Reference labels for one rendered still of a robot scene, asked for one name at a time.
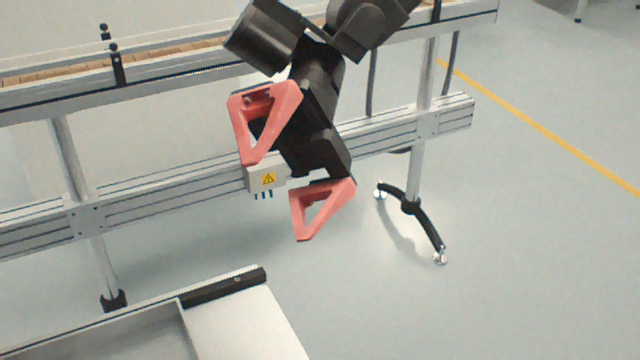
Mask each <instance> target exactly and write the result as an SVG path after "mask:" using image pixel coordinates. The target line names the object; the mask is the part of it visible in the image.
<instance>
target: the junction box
mask: <svg viewBox="0 0 640 360"><path fill-rule="evenodd" d="M244 175H245V186H246V188H247V190H248V191H249V193H250V194H251V195H254V194H257V193H261V192H264V191H267V190H271V189H274V188H278V187H281V186H285V185H286V167H285V161H284V160H283V159H282V157H281V156H280V155H275V156H271V157H267V158H264V159H262V160H261V161H260V163H259V164H258V165H256V166H252V167H247V168H244Z"/></svg>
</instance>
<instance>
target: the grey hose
mask: <svg viewBox="0 0 640 360"><path fill-rule="evenodd" d="M459 32H460V30H458V31H453V34H452V41H451V47H450V54H449V60H448V66H447V71H446V76H445V80H444V83H443V88H442V91H441V94H440V96H444V95H447V92H448V89H449V86H450V82H451V78H452V73H453V70H454V65H455V59H456V52H457V47H458V39H459ZM369 60H370V61H369V69H368V70H369V71H368V78H367V86H366V97H365V98H366V99H365V116H366V117H370V116H372V97H373V96H372V95H373V86H374V85H373V84H374V79H375V69H376V62H377V61H376V60H377V48H376V49H374V50H371V51H370V59H369ZM411 147H412V145H411V146H408V147H404V148H401V149H398V150H394V151H391V152H387V153H389V154H393V155H402V154H405V153H408V152H410V151H411Z"/></svg>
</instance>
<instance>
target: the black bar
mask: <svg viewBox="0 0 640 360"><path fill-rule="evenodd" d="M265 281H267V277H266V271H265V270H264V268H263V266H261V267H258V268H255V269H252V270H249V271H246V272H243V273H240V274H237V275H234V276H231V277H228V278H225V279H223V280H220V281H217V282H214V283H211V284H208V285H205V286H202V287H199V288H196V289H193V290H190V291H187V292H184V293H181V294H178V295H175V296H172V297H169V298H166V299H163V300H160V301H157V302H154V303H151V304H148V305H145V306H142V307H139V308H137V309H134V310H131V311H128V312H125V313H122V314H119V315H116V316H114V317H111V318H108V319H105V320H102V321H99V322H96V323H95V322H93V323H90V324H87V325H84V326H81V327H78V328H75V329H72V330H69V331H66V332H63V333H60V334H57V335H54V336H52V337H49V338H46V339H43V340H41V341H38V342H35V343H32V344H29V345H26V346H23V347H20V348H17V349H14V350H11V351H8V352H5V353H2V354H0V357H2V356H5V355H8V354H11V353H14V352H17V351H19V350H22V349H25V348H28V347H31V346H34V345H37V344H40V343H43V342H45V341H48V340H51V339H54V338H57V337H60V336H63V335H66V334H69V333H72V332H75V331H77V330H80V329H83V328H86V327H89V326H92V325H95V324H97V325H98V324H101V323H104V322H107V321H110V320H113V319H116V318H118V317H121V316H124V315H127V314H130V313H133V312H136V311H138V310H141V309H144V308H147V307H150V306H153V305H156V304H159V303H162V302H165V301H168V300H171V299H174V298H177V297H178V299H179V301H180V304H181V306H182V309H183V310H184V309H187V308H190V307H193V306H196V305H199V304H202V303H205V302H207V301H210V300H213V299H216V298H219V297H222V296H225V295H228V294H230V293H233V292H236V291H239V290H242V289H245V288H248V287H251V286H253V285H256V284H259V283H262V282H265Z"/></svg>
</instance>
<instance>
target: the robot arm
mask: <svg viewBox="0 0 640 360"><path fill-rule="evenodd" d="M423 1H424V0H329V2H328V4H327V7H326V11H325V20H326V22H325V23H324V24H323V26H322V27H321V29H320V28H319V27H317V26H316V25H315V24H313V23H312V22H311V21H309V20H308V19H307V18H305V17H304V16H303V15H302V13H300V12H299V13H298V10H296V11H295V10H294V9H292V8H290V7H289V6H287V5H286V4H284V3H282V2H281V1H279V0H250V2H249V3H248V4H247V6H246V7H245V8H244V10H243V11H242V12H241V13H240V16H239V17H238V19H237V20H236V22H235V23H234V25H233V26H232V28H231V30H229V32H228V35H227V36H226V38H225V40H224V42H223V44H222V47H224V48H225V49H227V50H228V51H229V52H231V53H232V54H234V55H235V56H237V57H238V58H240V59H241V60H243V61H244V62H246V63H247V64H248V65H250V66H251V67H253V68H254V69H256V70H257V71H259V72H260V73H262V74H263V75H265V76H266V77H267V78H269V79H271V78H272V77H273V76H275V75H276V74H277V73H278V74H281V73H282V72H283V71H284V70H285V69H286V68H287V67H288V65H289V64H290V63H292V64H291V67H290V70H289V73H288V76H287V79H286V80H284V81H281V82H278V83H274V82H273V81H267V82H264V83H260V84H257V85H254V86H250V87H247V88H244V89H240V90H237V91H234V92H231V93H230V96H229V98H228V100H227V102H226V106H227V109H228V113H229V116H230V120H231V123H232V127H233V130H234V134H235V137H236V141H237V146H238V151H239V156H240V161H241V166H242V167H243V168H247V167H252V166H256V165H258V164H259V163H260V161H261V160H262V159H263V157H264V156H265V155H266V153H267V152H268V153H269V152H274V151H279V153H280V154H281V156H282V157H283V159H284V160H285V162H286V163H287V165H288V166H289V168H290V169H291V171H292V172H291V177H292V178H295V179H297V178H302V177H307V176H309V174H310V171H314V170H318V169H323V168H325V170H326V172H327V173H328V175H329V177H326V178H321V179H316V180H311V181H309V185H308V186H303V187H299V188H294V189H289V190H288V198H289V205H290V211H291V217H292V223H293V229H294V235H295V240H296V241H297V242H302V241H308V240H311V239H312V238H313V236H314V235H315V234H316V233H317V232H318V230H319V229H320V228H321V227H322V225H323V224H324V223H325V222H326V221H327V219H328V218H329V217H330V216H331V215H332V214H333V213H335V212H336V211H337V210H338V209H339V208H340V207H342V206H343V205H344V204H345V203H346V202H347V201H349V200H350V199H351V198H352V197H353V196H354V195H355V191H356V186H357V183H356V181H355V179H354V177H353V176H352V174H351V172H350V168H351V162H352V160H351V158H350V153H349V152H348V150H347V148H346V146H345V144H344V143H343V141H342V139H341V137H340V135H339V134H338V132H337V130H336V128H335V126H334V125H333V119H334V115H335V111H336V107H337V103H338V99H339V95H340V90H341V86H342V82H343V78H344V74H345V69H346V65H345V60H344V58H343V56H345V57H346V58H347V59H349V60H350V61H352V62H353V63H354V64H356V65H358V64H359V63H360V61H361V60H362V59H363V57H364V56H365V55H366V53H367V52H368V51H371V50H374V49H376V48H378V47H380V46H381V45H382V44H383V43H384V42H385V41H387V40H388V39H389V38H390V37H391V36H392V35H393V34H394V33H395V32H396V31H397V30H398V29H399V28H400V27H402V26H403V25H404V24H405V23H406V22H407V21H408V20H409V19H410V17H409V16H408V15H409V14H410V13H411V12H412V11H413V10H414V9H415V8H417V7H418V6H419V5H420V4H421V3H422V2H423ZM306 28H307V29H309V30H310V31H311V32H313V33H314V34H315V35H317V36H318V37H320V38H321V39H322V40H324V41H325V42H326V43H327V44H326V43H322V42H316V41H315V40H313V39H312V38H311V37H309V36H308V35H307V34H305V33H304V31H305V30H306ZM341 54H342V55H343V56H342V55H341ZM248 129H249V130H248ZM249 131H250V132H251V134H252V135H253V137H254V138H255V140H256V141H257V144H256V145H255V147H254V148H253V149H252V148H251V142H250V136H249ZM326 199H327V200H326ZM321 200H326V201H325V203H324V204H323V205H322V207H321V208H320V210H319V211H318V213H317V214H316V215H315V217H314V218H313V220H312V221H311V222H310V224H309V225H308V226H307V227H306V226H305V209H306V208H307V207H311V206H312V205H313V204H314V202H318V201H321Z"/></svg>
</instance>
